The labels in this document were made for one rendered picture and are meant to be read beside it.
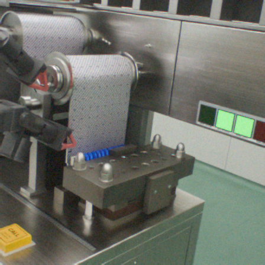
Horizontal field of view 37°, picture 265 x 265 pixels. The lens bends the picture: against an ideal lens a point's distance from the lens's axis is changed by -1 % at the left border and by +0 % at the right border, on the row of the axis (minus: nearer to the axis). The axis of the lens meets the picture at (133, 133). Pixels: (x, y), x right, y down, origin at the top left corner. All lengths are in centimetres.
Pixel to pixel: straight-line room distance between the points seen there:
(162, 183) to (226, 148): 280
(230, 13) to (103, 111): 47
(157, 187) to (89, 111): 29
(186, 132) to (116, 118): 293
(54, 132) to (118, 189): 22
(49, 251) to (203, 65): 66
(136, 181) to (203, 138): 299
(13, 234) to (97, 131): 40
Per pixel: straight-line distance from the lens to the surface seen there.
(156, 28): 131
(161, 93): 130
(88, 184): 104
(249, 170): 386
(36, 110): 118
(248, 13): 122
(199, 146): 409
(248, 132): 114
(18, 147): 101
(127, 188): 107
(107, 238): 105
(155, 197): 115
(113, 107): 122
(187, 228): 130
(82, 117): 115
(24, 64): 103
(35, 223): 110
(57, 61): 112
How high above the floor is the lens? 146
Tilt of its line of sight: 17 degrees down
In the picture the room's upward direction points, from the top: 7 degrees clockwise
